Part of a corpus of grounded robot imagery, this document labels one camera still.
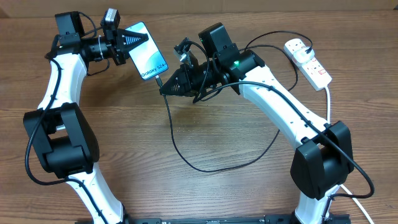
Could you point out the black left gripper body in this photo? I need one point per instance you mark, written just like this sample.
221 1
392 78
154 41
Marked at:
112 45

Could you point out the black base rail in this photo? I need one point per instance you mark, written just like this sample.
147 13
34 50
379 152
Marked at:
217 220

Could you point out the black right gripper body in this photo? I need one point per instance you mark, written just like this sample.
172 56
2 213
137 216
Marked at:
196 77

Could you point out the Samsung Galaxy smartphone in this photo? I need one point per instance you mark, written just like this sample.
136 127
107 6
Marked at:
147 57

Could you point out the white power strip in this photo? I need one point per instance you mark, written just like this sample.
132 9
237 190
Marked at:
313 70

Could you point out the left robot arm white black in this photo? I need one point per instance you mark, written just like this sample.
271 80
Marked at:
62 147

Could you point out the white charger plug adapter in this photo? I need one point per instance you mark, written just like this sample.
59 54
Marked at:
304 55

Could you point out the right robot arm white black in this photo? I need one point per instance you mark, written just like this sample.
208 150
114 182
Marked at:
323 155

